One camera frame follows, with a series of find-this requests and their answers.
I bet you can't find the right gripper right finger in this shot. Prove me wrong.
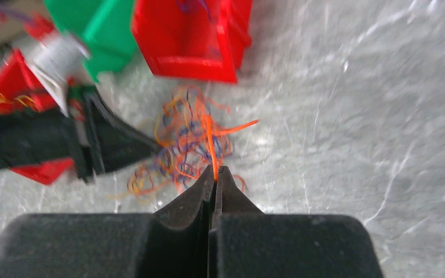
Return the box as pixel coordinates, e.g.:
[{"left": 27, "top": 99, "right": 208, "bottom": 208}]
[{"left": 208, "top": 166, "right": 384, "bottom": 277}]

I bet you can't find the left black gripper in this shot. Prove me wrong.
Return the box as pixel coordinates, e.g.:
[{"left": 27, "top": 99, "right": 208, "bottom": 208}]
[{"left": 0, "top": 86, "right": 161, "bottom": 180}]

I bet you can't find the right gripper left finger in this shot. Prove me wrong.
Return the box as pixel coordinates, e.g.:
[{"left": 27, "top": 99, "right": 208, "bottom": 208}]
[{"left": 0, "top": 167, "right": 214, "bottom": 277}]

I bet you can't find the orange cable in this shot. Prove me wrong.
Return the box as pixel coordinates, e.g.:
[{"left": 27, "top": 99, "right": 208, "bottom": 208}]
[{"left": 109, "top": 86, "right": 261, "bottom": 202}]

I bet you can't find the purple cable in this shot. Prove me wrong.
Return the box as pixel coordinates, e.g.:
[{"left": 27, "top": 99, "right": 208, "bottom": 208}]
[{"left": 157, "top": 90, "right": 233, "bottom": 183}]

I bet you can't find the small red plastic bin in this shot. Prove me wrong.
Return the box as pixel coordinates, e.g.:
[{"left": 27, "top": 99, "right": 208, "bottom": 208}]
[{"left": 0, "top": 49, "right": 74, "bottom": 186}]

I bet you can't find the green plastic bin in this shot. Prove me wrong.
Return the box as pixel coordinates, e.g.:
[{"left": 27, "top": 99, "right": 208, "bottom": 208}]
[{"left": 43, "top": 0, "right": 138, "bottom": 82}]

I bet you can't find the large red plastic bin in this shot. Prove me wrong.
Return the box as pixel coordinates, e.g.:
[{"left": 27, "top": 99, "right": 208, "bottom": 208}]
[{"left": 132, "top": 0, "right": 253, "bottom": 83}]

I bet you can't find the tan plastic toolbox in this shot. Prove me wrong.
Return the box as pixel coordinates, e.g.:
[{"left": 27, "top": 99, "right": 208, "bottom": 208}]
[{"left": 0, "top": 0, "right": 50, "bottom": 45}]

